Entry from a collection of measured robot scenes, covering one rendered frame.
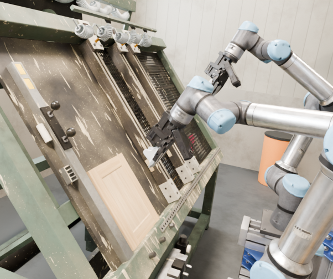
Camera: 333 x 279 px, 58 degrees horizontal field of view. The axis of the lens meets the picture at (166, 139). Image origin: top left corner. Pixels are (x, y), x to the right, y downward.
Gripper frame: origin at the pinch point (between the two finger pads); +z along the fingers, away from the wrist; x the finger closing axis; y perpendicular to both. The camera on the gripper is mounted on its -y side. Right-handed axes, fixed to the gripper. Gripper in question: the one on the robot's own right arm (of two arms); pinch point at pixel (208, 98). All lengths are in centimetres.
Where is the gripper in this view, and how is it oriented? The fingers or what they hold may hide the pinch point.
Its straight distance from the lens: 133.6
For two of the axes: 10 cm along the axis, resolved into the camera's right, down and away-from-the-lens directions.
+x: -5.1, -1.6, -8.4
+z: -5.4, 8.2, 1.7
